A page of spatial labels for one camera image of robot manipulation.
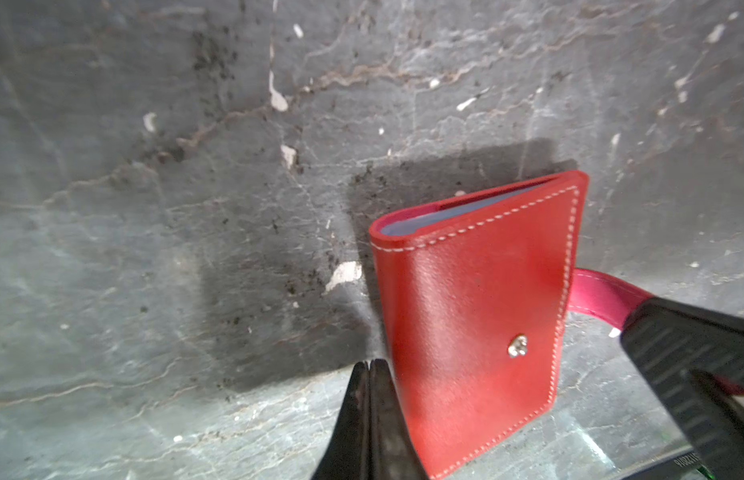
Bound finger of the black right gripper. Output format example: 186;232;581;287
620;298;744;479

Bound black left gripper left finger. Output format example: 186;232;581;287
312;362;370;480

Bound red leather card holder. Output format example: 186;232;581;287
369;171;649;479

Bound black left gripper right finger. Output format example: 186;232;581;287
369;359;428;480

